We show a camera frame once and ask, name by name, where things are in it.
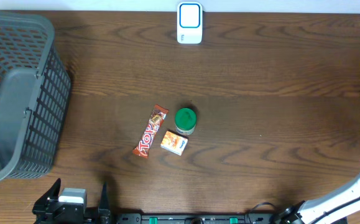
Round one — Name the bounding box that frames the black right cable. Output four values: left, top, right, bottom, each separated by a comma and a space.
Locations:
310, 192, 360, 224

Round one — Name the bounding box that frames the white barcode scanner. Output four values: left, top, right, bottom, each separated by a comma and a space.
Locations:
177, 2, 203, 44

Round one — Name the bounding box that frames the grey plastic basket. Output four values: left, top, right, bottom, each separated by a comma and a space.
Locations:
0, 12, 72, 181

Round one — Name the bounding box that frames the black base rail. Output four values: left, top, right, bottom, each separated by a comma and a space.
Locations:
114, 202, 348, 224

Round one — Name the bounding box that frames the orange chocolate bar wrapper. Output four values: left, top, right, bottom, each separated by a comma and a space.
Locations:
132, 105, 168, 159

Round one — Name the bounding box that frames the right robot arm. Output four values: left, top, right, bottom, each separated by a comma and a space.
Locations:
270, 173, 360, 224

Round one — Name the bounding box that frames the green lid jar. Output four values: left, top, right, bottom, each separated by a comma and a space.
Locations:
175, 108, 197, 135

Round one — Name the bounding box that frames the orange snack box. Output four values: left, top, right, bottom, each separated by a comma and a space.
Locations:
160, 131, 188, 156

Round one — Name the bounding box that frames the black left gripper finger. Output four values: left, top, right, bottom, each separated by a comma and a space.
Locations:
34, 178, 61, 207
98, 182, 110, 212

